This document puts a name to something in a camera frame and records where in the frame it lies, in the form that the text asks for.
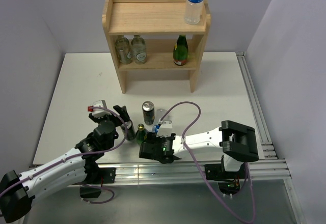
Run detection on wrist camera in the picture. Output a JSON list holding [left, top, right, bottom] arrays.
[[87, 100, 107, 118], [156, 120, 173, 137]]

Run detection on aluminium rail frame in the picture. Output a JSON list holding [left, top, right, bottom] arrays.
[[28, 51, 306, 224]]

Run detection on blue label water bottle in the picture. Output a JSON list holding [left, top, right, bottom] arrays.
[[151, 108, 167, 133], [184, 0, 204, 25]]

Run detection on clear glass bottle left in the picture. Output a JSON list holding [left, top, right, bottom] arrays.
[[115, 35, 132, 65]]

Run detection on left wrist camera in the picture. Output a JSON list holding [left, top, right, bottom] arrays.
[[87, 100, 107, 118]]

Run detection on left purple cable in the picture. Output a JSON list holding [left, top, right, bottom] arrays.
[[0, 106, 128, 204]]

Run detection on clear glass bottle right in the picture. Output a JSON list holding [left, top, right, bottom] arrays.
[[131, 35, 147, 64]]

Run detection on clear glass bottle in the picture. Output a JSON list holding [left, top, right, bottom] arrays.
[[131, 35, 147, 64], [115, 35, 132, 65]]

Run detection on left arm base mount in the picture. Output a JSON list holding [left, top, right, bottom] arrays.
[[79, 167, 116, 200]]

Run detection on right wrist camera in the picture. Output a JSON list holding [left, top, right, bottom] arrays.
[[156, 120, 173, 137]]

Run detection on dark beverage can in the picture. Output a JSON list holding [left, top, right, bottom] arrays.
[[142, 101, 155, 125], [120, 121, 135, 141]]

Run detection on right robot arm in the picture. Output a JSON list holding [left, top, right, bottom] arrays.
[[139, 120, 259, 178]]

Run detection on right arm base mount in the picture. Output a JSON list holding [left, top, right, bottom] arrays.
[[204, 163, 249, 197]]

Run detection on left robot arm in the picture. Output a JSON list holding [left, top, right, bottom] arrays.
[[1, 104, 130, 223]]

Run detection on green glass bottle yellow label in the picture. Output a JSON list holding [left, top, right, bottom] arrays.
[[173, 35, 188, 66]]

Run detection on wooden two-tier shelf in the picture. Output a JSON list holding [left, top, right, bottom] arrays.
[[102, 0, 211, 93]]

